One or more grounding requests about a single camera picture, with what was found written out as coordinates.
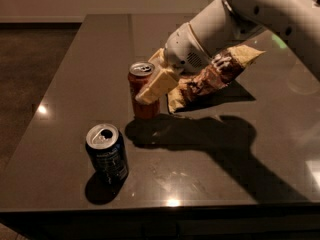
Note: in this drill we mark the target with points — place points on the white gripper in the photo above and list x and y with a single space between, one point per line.
182 49

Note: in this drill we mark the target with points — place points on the red coke can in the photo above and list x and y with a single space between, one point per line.
138 76

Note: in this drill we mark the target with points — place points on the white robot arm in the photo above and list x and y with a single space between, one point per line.
295 22

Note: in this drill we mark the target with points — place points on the dark blue pepsi can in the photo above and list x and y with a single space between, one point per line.
106 149

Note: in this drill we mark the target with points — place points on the brown chip bag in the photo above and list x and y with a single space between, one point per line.
223 69

